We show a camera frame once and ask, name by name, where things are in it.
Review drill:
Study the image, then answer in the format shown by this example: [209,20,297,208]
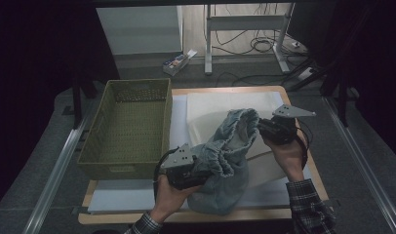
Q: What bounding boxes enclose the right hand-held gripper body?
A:
[257,103,317,146]

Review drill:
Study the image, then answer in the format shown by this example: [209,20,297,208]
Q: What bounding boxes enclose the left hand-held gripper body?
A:
[153,143,214,191]

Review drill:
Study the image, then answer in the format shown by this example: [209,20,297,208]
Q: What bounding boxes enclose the light blue denim garment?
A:
[186,107,262,216]

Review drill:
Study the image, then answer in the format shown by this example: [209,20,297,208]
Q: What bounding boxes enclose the green woven basket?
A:
[76,77,174,180]

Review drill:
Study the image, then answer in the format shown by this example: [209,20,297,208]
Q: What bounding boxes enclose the person's right hand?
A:
[261,134,306,183]

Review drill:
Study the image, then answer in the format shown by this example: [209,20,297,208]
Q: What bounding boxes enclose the person's left hand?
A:
[149,175,204,224]

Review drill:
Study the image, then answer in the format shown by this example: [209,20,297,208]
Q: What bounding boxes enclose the white power strip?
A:
[297,65,315,81]

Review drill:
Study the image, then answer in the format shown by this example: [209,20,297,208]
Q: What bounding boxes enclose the black stand legs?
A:
[285,58,350,129]

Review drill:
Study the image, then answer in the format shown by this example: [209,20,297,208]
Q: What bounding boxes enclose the white table sheet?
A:
[87,91,313,215]

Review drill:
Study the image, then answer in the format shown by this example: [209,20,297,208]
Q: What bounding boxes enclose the small printed cardboard box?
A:
[162,49,198,77]

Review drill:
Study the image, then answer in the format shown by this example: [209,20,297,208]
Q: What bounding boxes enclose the dark curtain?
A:
[329,0,396,165]
[0,0,120,211]

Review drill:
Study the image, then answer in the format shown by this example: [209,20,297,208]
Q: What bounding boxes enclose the dark metal stand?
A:
[71,72,99,130]

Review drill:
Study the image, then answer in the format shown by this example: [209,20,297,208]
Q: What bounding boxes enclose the white cabinet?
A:
[96,5,184,56]

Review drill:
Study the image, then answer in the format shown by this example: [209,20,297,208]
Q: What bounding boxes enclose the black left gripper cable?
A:
[152,146,180,200]

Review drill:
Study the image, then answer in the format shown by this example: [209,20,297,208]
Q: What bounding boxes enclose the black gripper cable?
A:
[294,117,314,171]
[152,146,180,200]

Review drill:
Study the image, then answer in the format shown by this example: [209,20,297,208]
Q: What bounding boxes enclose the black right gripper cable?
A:
[294,117,314,171]

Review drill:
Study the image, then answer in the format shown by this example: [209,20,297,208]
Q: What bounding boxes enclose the black floor cables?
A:
[214,3,287,57]

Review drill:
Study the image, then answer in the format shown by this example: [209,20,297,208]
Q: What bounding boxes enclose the metal floor rail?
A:
[21,100,100,234]
[322,97,396,234]

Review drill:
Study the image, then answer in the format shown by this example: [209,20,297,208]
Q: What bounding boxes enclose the white desk frame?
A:
[204,2,297,76]

